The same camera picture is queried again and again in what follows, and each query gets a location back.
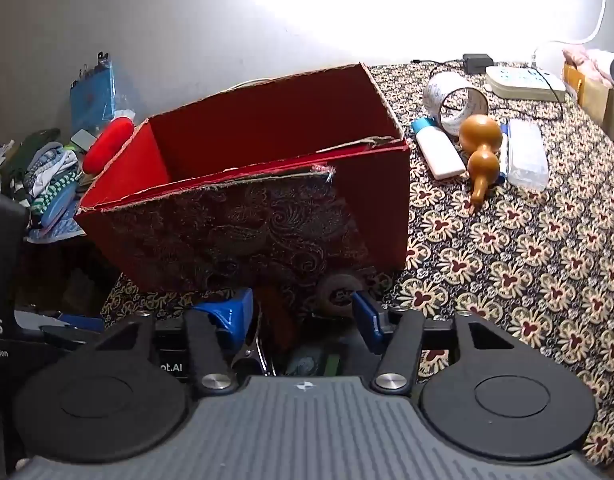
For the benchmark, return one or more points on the blue marker pen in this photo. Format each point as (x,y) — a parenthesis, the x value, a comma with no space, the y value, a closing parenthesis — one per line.
(503,155)

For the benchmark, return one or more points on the blue bag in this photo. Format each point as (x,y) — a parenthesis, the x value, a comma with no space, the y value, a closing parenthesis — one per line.
(92,92)

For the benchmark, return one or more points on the red plush cushion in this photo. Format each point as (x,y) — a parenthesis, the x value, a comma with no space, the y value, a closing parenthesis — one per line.
(107,145)

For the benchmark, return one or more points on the blue oval case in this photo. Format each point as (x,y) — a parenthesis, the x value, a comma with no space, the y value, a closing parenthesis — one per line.
(59,205)

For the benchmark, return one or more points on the floral patterned tablecloth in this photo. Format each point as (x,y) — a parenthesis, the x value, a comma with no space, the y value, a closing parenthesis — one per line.
(512,260)

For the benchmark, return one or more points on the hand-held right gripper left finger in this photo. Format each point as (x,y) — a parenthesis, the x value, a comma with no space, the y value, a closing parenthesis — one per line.
(229,312)

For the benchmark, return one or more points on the brown wooden gourd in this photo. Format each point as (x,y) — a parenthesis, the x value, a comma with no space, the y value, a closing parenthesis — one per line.
(479,145)

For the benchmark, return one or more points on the white power strip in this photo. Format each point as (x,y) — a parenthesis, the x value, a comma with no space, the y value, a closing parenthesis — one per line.
(522,80)

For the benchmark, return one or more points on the clear tape roll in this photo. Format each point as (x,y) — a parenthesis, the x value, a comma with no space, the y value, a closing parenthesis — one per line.
(337,294)

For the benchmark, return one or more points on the printed white tape roll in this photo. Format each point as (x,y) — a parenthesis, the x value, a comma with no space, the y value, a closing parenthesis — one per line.
(449,95)

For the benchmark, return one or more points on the pile of clothes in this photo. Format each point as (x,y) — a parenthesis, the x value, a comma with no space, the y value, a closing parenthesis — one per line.
(42,165)

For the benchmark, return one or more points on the black power adapter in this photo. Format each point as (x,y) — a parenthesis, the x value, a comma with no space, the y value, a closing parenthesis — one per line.
(477,63)

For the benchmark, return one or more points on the pink cloth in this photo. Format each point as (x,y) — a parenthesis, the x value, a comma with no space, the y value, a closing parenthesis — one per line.
(579,57)

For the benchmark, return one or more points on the blue checkered towel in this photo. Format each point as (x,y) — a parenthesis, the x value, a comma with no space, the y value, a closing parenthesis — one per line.
(57,232)

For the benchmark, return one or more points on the clear plastic case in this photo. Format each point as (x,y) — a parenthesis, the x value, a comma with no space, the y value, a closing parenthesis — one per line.
(527,155)

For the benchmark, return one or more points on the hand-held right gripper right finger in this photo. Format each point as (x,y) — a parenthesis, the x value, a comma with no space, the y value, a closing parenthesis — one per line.
(368,320)

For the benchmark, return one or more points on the red cardboard box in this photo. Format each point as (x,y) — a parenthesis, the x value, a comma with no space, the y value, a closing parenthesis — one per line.
(267,130)

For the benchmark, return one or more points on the small white device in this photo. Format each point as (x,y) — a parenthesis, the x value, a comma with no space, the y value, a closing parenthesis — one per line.
(83,139)

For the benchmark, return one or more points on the white bottle with blue cap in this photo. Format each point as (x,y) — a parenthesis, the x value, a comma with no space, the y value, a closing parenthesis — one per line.
(439,152)

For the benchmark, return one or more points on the metal spring clip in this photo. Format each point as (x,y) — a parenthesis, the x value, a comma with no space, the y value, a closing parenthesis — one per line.
(255,349)

